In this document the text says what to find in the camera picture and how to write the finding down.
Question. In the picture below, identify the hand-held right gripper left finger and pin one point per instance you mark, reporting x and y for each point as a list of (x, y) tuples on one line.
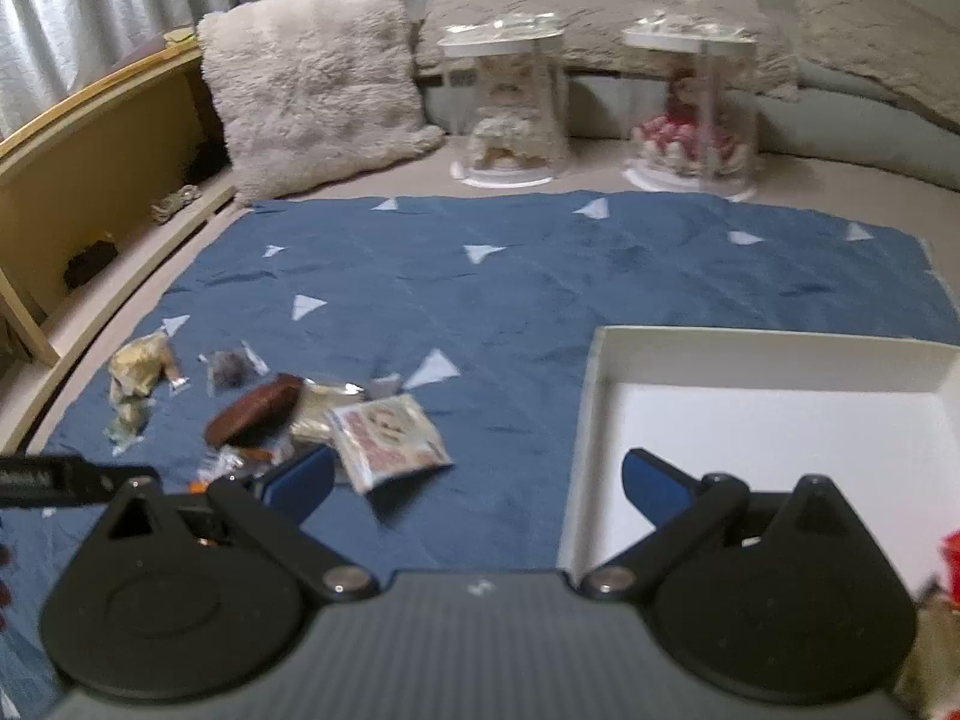
[(300, 476)]

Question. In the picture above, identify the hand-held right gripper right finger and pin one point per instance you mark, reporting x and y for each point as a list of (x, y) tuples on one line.
[(652, 484)]

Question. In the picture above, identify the orange brown candy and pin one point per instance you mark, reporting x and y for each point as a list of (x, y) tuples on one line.
[(236, 459)]

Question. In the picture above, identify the silvery clear snack packet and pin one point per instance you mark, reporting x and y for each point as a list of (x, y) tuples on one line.
[(322, 405)]

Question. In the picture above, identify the brown oval snack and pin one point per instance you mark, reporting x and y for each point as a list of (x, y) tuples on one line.
[(251, 409)]

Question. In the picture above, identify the small clear yellow candy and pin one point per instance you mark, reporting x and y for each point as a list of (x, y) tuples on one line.
[(127, 420)]

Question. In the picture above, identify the white red printed snack packet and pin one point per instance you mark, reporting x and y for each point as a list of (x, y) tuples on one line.
[(390, 442)]

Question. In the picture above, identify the white cardboard box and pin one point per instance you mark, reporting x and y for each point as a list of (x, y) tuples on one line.
[(750, 420)]

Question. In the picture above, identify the dark candy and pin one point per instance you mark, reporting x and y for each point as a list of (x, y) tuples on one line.
[(229, 371)]

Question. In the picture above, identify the cream cloth with green print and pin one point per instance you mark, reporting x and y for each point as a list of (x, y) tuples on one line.
[(139, 367)]

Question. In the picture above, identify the black object on shelf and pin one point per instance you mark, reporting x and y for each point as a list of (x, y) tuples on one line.
[(91, 262)]

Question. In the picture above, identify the blue cloth with white triangles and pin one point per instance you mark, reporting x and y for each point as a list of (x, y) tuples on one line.
[(487, 315)]

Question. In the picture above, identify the wooden bedside shelf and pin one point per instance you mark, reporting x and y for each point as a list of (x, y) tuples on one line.
[(75, 187)]

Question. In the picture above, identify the red dressed doll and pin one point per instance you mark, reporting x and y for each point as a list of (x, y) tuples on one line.
[(675, 135)]

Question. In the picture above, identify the cream dressed doll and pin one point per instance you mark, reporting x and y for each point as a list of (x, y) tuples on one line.
[(510, 135)]

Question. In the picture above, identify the fluffy beige pillow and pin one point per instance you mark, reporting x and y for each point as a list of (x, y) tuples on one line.
[(315, 90)]

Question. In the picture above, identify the grey sofa cushion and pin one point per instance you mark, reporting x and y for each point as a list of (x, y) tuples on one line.
[(840, 127)]

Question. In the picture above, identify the clear display case red doll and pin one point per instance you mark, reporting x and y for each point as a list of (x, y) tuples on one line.
[(690, 45)]

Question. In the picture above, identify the clear display case cream doll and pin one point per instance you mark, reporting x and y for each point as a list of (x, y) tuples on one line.
[(502, 45)]

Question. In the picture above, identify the silver grey curtain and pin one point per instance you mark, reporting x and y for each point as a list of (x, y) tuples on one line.
[(90, 7)]

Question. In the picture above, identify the large beige plush cushion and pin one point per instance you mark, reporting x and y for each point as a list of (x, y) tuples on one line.
[(585, 7)]

